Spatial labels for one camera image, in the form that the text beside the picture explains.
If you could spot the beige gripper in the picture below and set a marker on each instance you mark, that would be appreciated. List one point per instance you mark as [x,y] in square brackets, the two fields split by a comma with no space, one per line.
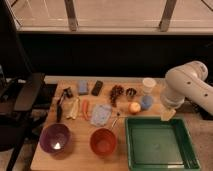
[168,114]

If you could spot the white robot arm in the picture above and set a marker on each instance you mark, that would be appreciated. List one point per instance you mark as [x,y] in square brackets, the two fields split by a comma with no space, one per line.
[186,81]

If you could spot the red bowl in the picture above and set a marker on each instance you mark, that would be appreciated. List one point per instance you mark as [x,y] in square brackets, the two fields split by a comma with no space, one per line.
[103,142]

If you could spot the purple bowl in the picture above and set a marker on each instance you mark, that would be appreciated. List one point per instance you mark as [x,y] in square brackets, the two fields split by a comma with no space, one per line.
[54,138]

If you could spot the blue cup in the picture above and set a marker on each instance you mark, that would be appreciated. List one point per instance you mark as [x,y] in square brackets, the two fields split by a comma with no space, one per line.
[146,102]

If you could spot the red yellow apple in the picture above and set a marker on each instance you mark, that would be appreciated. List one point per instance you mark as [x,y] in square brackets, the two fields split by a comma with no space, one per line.
[134,108]

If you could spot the green plastic tray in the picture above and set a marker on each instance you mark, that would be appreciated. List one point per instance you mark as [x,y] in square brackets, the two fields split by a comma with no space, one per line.
[156,145]

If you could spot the white paper cup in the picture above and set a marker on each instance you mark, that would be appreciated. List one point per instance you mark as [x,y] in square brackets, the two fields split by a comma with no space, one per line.
[147,85]

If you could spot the dark small cup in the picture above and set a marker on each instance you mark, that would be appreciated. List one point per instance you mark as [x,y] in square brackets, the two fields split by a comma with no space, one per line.
[130,93]

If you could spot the metal spoon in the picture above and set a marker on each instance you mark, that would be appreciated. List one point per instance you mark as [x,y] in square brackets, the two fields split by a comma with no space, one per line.
[115,121]

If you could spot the black rectangular block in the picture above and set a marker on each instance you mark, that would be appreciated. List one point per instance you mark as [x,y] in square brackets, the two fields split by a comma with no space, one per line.
[97,88]

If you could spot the orange carrot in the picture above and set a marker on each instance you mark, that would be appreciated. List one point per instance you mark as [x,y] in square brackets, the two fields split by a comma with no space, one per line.
[85,106]

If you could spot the blue sponge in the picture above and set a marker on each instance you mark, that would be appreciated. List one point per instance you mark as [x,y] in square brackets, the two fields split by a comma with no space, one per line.
[82,87]

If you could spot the black office chair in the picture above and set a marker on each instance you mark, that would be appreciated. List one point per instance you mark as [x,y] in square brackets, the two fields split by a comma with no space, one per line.
[20,87]

